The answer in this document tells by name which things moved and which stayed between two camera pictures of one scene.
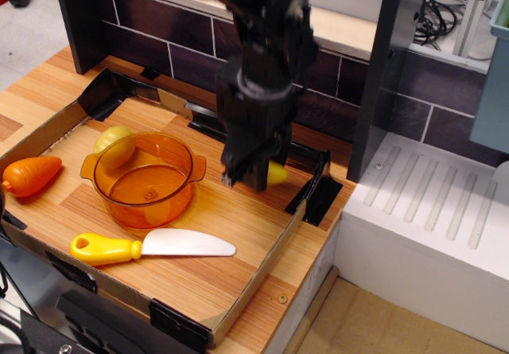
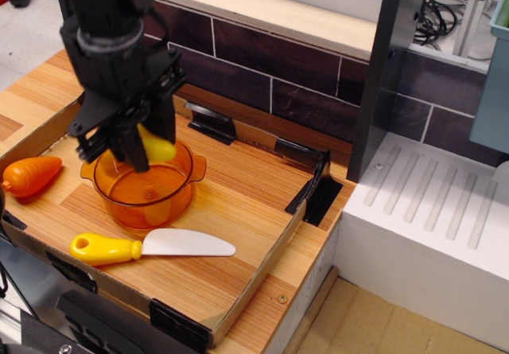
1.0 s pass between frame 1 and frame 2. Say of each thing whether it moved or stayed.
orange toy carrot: stayed
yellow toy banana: moved
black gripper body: moved
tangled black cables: stayed
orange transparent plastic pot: stayed
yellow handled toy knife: stayed
